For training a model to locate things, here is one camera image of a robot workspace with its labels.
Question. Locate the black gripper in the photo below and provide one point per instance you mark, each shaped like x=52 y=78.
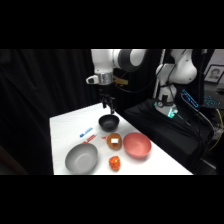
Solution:
x=105 y=89

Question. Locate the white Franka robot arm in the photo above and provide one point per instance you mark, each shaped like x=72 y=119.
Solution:
x=103 y=61

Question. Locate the black bowl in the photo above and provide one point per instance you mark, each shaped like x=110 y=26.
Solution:
x=108 y=122

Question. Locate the red bowl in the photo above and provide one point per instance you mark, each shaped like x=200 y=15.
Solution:
x=137 y=145

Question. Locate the grey bowl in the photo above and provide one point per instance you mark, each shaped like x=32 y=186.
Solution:
x=81 y=158

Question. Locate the tan wrist connector block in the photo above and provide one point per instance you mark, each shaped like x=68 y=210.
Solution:
x=120 y=81

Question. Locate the blue marker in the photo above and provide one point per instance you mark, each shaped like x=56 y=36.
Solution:
x=86 y=132

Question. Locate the brown block with white label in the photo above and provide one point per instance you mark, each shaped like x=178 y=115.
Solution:
x=114 y=141

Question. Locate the red marker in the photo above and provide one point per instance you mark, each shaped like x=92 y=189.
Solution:
x=90 y=138

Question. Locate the black robot stand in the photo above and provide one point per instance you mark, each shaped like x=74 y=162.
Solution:
x=150 y=125

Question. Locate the small green light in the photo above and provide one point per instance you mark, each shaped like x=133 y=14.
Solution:
x=171 y=113

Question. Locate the black curtain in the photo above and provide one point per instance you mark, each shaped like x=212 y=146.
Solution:
x=40 y=100

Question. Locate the blue glowing device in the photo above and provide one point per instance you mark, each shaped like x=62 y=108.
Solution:
x=189 y=98

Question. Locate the framed portrait picture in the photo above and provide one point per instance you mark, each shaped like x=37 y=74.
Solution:
x=213 y=73

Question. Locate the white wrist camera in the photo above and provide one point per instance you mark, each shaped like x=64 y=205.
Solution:
x=92 y=79

